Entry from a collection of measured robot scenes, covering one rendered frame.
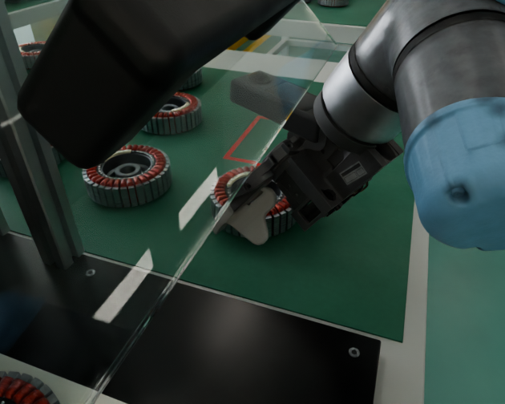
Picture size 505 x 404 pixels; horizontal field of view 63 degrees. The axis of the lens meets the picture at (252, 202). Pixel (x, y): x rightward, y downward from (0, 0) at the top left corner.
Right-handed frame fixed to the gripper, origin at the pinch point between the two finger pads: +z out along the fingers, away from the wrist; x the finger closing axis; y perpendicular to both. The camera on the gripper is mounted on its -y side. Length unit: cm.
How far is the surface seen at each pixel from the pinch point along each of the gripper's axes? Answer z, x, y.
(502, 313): 50, 87, 63
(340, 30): 26, 86, -37
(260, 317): -7.4, -12.5, 10.8
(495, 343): 49, 74, 65
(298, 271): -4.6, -4.2, 10.0
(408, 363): -11.6, -6.0, 21.5
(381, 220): -5.7, 9.5, 11.5
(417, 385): -12.4, -7.4, 22.8
